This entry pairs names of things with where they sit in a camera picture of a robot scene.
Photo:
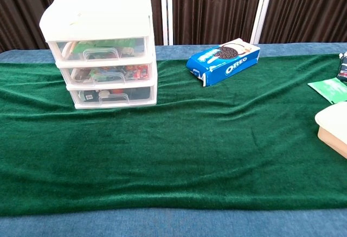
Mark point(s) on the clear drawer with green sachets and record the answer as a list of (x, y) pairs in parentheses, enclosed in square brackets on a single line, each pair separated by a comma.
[(135, 51)]

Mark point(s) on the clear drawer with dark items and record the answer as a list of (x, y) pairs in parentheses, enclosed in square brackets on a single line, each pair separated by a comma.
[(141, 94)]

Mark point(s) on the green velvet cloth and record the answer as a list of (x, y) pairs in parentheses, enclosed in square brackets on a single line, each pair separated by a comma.
[(173, 144)]

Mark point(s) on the green packets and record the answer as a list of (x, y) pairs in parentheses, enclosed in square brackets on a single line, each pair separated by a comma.
[(108, 44)]

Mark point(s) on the clear drawer with colourful snacks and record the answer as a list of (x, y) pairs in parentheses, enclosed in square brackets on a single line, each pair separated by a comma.
[(81, 75)]

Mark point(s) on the white plastic drawer unit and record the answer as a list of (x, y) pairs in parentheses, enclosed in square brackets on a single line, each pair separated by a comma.
[(100, 12)]

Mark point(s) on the blue Oreo cookie box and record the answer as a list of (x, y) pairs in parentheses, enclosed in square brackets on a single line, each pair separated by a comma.
[(238, 66)]

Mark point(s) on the brown curtain folding screen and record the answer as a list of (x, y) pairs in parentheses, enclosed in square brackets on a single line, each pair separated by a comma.
[(214, 6)]

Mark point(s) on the blue table cover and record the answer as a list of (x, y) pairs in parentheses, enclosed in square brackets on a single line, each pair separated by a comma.
[(173, 224)]

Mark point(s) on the green sachet packet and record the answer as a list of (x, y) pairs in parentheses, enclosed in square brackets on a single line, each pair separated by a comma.
[(329, 89)]

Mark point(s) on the cream lidded plastic box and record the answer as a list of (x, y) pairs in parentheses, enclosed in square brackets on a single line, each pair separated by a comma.
[(334, 121)]

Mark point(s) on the navy red patterned snack packet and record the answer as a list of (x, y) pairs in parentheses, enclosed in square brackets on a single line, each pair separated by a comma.
[(343, 69)]

